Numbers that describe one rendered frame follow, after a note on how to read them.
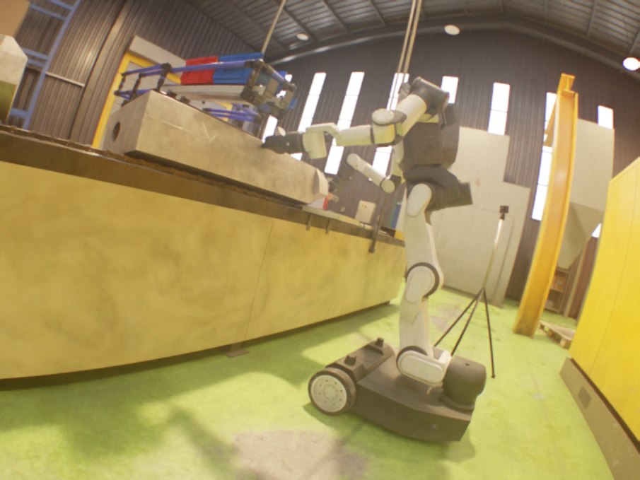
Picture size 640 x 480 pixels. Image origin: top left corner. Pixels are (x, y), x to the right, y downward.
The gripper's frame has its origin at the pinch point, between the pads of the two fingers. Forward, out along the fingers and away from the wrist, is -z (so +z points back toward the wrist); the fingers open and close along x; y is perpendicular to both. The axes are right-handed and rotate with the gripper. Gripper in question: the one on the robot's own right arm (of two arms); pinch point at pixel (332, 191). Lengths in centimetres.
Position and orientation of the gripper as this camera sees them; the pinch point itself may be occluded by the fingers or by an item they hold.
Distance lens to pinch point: 189.1
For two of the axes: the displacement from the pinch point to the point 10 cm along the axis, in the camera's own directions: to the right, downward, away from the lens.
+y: 6.3, 6.4, -4.3
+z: 5.9, -7.6, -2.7
